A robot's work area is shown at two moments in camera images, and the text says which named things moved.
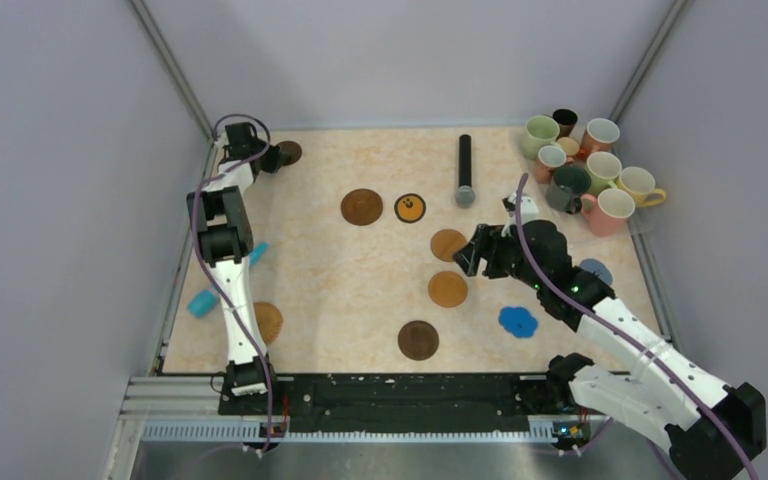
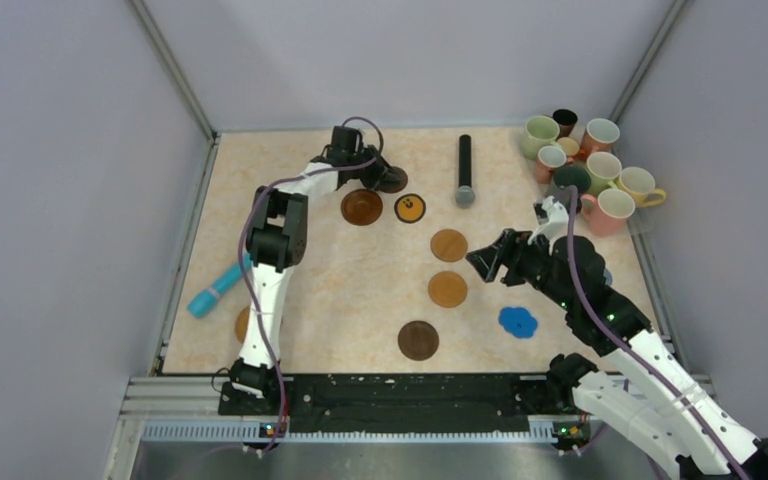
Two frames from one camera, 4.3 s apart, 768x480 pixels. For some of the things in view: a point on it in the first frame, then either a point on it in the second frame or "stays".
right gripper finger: [469, 255] → [487, 260]
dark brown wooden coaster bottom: [418, 340] stays
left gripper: [274, 160] → [378, 170]
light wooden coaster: [445, 242] stays
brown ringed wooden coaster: [361, 207] stays
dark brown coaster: [290, 152] → [393, 181]
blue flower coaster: [518, 322] stays
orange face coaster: [409, 208] stays
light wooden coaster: [447, 289] stays
